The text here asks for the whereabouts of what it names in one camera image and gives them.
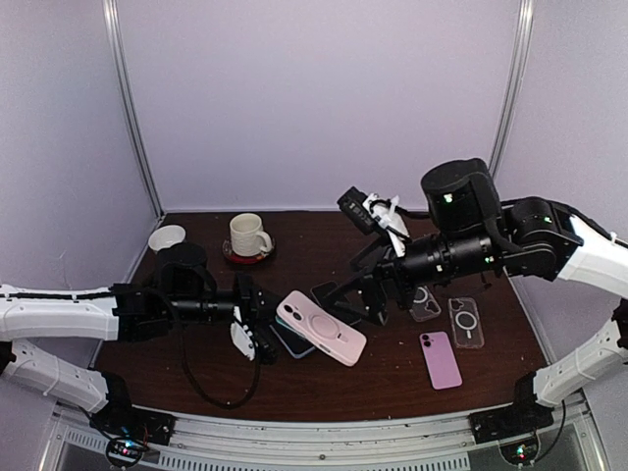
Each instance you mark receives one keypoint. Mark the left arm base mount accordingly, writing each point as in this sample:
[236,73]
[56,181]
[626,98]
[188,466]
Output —
[129,430]

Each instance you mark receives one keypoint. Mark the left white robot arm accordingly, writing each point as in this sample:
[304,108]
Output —
[180,292]

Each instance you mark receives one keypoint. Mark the front aluminium rail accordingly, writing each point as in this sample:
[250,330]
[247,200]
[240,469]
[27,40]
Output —
[443,442]

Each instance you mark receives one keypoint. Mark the cream ceramic mug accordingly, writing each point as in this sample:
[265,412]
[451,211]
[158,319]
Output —
[248,237]

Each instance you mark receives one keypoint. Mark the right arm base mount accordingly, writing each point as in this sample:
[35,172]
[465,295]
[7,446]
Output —
[514,426]

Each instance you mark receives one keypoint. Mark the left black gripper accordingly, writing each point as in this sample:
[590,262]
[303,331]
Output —
[256,312]

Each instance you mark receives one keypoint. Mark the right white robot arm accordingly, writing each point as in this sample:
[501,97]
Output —
[476,233]

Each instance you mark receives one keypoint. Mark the white small bowl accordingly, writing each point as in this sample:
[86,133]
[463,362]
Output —
[165,237]

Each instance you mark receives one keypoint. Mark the right aluminium frame post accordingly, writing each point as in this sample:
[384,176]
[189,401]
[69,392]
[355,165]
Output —
[517,68]

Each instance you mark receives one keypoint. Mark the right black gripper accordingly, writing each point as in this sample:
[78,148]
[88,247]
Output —
[384,265]

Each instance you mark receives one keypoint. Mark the aluminium frame post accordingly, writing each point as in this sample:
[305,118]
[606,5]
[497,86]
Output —
[115,38]
[517,68]

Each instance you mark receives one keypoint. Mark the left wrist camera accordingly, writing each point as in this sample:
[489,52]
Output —
[253,346]

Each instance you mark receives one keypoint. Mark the clear phone case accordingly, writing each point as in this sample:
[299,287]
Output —
[424,306]

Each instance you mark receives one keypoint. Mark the black phone white case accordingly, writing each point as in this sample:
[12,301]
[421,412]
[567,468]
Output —
[332,336]
[296,346]

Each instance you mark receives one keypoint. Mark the left aluminium frame post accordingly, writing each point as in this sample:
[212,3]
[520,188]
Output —
[115,38]

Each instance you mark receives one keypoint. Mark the red coaster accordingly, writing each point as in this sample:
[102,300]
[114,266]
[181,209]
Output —
[239,260]

